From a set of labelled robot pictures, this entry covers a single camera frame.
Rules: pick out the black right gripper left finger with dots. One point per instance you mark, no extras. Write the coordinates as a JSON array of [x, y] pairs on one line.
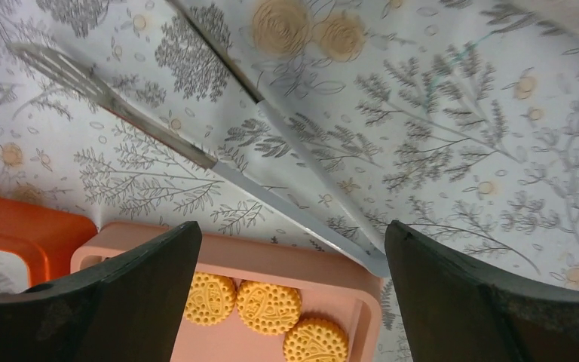
[[126, 308]]

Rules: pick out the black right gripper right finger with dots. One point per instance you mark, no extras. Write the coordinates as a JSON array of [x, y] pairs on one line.
[[457, 308]]

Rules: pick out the orange cookie box with liners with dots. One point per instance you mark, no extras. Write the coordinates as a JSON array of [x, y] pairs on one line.
[[45, 239]]

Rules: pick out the metal serving tongs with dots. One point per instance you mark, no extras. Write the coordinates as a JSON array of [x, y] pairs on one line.
[[76, 76]]

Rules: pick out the yellow round biscuit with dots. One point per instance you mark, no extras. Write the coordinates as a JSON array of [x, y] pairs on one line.
[[211, 299], [268, 309], [316, 340]]

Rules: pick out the floral tablecloth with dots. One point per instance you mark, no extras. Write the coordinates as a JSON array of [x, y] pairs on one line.
[[459, 118]]

